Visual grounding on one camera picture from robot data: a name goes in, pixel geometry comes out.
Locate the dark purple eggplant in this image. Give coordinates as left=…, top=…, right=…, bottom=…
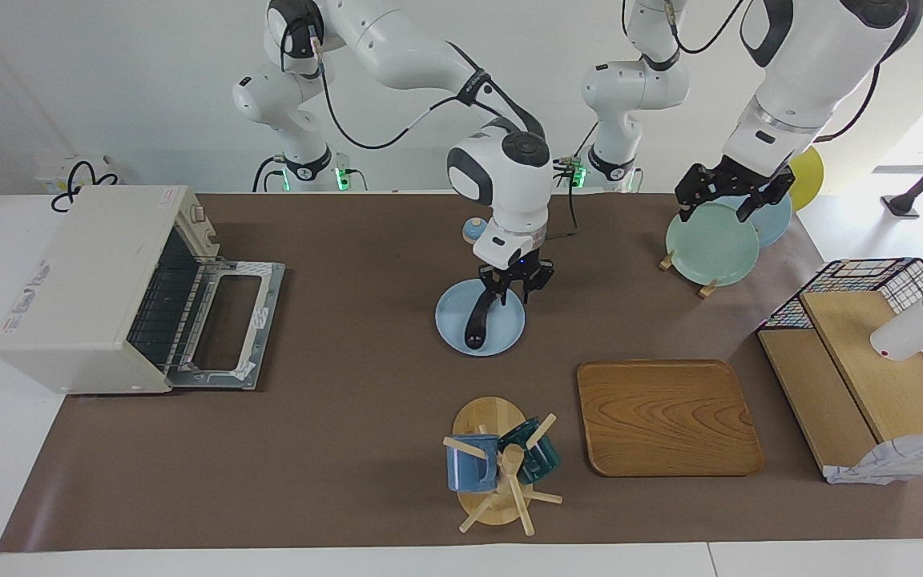
left=464, top=290, right=504, bottom=352

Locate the light blue plate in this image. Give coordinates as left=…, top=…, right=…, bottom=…
left=435, top=279, right=526, bottom=357

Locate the glass oven door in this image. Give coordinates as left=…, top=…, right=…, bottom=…
left=165, top=258, right=286, bottom=391

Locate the white toaster oven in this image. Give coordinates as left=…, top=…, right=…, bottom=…
left=0, top=186, right=222, bottom=395

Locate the pale blue racked plate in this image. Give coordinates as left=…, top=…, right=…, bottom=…
left=730, top=192, right=793, bottom=249

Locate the mint green plate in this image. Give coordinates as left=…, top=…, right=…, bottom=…
left=665, top=200, right=760, bottom=288

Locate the wooden plate rack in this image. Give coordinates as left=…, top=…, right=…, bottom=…
left=659, top=250, right=719, bottom=299

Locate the yellow plate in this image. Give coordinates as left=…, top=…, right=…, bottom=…
left=786, top=144, right=825, bottom=212

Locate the wooden mug tree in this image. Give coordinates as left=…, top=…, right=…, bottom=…
left=442, top=396, right=564, bottom=537

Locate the teal mug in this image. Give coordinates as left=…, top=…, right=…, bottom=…
left=498, top=417, right=562, bottom=485

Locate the blue mug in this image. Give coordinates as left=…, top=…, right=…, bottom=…
left=445, top=434, right=502, bottom=493

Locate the wooden serving tray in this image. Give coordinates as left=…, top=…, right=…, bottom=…
left=576, top=359, right=765, bottom=478

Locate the white bottle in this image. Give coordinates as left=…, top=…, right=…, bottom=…
left=869, top=272, right=923, bottom=362

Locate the brown table mat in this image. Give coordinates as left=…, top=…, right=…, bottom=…
left=0, top=192, right=923, bottom=554

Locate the white patterned cloth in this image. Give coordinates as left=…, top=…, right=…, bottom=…
left=824, top=430, right=923, bottom=486

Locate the white power strip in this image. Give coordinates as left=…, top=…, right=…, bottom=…
left=35, top=155, right=119, bottom=197

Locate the black wire basket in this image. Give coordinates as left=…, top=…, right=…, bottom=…
left=756, top=257, right=923, bottom=426

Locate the wooden wire shelf rack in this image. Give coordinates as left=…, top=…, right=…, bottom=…
left=756, top=290, right=923, bottom=482

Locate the black power cable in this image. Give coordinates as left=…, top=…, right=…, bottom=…
left=50, top=160, right=119, bottom=213

